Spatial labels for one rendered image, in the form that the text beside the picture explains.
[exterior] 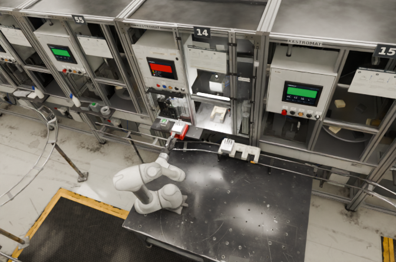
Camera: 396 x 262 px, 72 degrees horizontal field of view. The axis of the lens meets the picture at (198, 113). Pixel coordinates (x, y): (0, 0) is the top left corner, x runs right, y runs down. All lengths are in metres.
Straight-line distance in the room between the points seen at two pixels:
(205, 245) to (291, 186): 0.91
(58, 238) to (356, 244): 3.16
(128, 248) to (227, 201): 1.28
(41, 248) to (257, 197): 2.45
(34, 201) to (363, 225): 3.80
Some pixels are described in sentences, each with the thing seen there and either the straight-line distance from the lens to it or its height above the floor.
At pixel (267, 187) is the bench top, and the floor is 0.68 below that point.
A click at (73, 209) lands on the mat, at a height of 0.01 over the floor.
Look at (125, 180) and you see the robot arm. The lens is 1.85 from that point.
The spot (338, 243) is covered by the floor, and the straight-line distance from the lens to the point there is 3.31.
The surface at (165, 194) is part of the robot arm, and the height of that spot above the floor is 0.95.
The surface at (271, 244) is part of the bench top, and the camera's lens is 2.45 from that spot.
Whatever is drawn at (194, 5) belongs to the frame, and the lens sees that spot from 2.29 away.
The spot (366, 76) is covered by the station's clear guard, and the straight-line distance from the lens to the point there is 2.00.
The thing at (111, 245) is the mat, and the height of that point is 0.01.
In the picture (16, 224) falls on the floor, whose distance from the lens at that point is 4.10.
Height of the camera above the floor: 3.02
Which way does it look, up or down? 48 degrees down
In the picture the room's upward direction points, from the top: 10 degrees counter-clockwise
